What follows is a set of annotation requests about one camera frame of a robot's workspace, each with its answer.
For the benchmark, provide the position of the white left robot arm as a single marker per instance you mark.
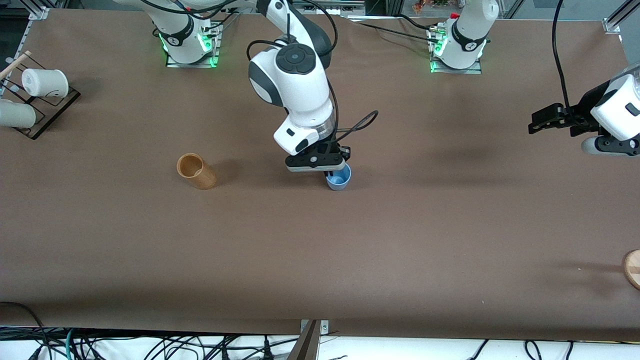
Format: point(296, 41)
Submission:
point(470, 35)

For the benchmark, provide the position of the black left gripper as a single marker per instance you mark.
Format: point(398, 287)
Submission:
point(586, 111)

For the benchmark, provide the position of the colourful small objects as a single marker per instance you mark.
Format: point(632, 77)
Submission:
point(430, 5)

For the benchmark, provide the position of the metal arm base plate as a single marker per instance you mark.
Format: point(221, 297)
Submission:
point(475, 70)
point(200, 65)

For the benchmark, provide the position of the aluminium corner bracket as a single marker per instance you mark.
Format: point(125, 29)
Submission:
point(40, 13)

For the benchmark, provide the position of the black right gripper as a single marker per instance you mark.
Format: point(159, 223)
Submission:
point(334, 148)

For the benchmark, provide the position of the wooden stick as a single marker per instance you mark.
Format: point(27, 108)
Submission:
point(15, 64)

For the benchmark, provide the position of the dark transparent cup rack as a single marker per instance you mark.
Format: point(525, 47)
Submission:
point(50, 112)

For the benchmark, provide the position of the round wooden disc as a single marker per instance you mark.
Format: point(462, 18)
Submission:
point(634, 270)

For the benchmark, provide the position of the blue cup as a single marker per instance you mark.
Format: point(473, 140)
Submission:
point(339, 184)

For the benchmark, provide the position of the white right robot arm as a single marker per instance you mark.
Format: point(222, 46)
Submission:
point(300, 95)

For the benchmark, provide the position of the small metal bracket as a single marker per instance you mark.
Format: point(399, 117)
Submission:
point(324, 326)

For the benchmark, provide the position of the dark brown beam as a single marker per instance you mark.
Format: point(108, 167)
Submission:
point(305, 347)

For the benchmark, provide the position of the grey metal box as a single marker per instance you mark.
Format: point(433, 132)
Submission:
point(327, 7)

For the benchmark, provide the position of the aluminium frame profile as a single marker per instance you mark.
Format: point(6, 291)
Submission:
point(620, 17)

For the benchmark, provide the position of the white cup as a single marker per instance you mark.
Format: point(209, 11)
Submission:
point(15, 114)
point(45, 82)

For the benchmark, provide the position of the brown bamboo cup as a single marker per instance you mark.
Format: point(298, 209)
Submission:
point(200, 175)

